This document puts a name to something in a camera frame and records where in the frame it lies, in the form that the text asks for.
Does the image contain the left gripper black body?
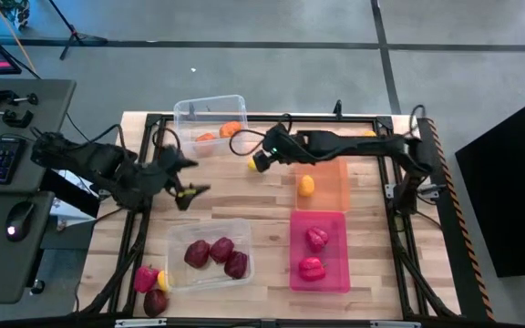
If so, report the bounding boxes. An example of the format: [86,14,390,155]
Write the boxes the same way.
[148,144,186,206]

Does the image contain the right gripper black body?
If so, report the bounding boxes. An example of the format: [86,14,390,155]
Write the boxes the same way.
[262,123,303,166]

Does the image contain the clear plastic bin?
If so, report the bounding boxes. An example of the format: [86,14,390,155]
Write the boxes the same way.
[172,94,249,159]
[165,218,256,293]

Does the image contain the red bell pepper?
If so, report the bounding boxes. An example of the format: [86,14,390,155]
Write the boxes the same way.
[297,257,327,282]
[304,226,330,253]
[133,265,160,294]

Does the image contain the orange plastic tray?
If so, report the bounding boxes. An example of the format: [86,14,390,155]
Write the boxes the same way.
[293,158,351,213]

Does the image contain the pink plastic tray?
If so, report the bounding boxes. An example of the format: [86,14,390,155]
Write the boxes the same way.
[288,210,352,293]

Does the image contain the dark grey desk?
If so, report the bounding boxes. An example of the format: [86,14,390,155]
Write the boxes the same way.
[0,77,77,305]

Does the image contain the black computer mouse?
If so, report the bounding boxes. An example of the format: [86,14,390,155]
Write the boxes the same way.
[5,200,36,243]

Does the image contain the black C-clamp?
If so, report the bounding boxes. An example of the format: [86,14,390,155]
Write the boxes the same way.
[0,105,35,129]
[0,88,40,107]

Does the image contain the black tripod stand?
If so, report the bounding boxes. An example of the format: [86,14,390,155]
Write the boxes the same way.
[46,0,109,62]

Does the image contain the thin yellow rod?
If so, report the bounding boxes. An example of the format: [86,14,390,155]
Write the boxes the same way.
[0,0,38,74]

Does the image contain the large black panel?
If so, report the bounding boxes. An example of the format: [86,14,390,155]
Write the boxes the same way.
[454,87,525,279]

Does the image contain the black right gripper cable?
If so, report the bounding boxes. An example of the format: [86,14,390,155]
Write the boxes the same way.
[228,128,269,159]

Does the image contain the black aluminium rig frame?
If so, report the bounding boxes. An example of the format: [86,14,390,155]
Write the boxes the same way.
[73,111,462,323]

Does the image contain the silver metal bracket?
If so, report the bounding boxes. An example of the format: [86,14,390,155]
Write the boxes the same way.
[369,320,422,328]
[114,317,168,328]

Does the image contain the hazard-striped black rail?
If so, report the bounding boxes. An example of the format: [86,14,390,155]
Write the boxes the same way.
[418,117,496,323]

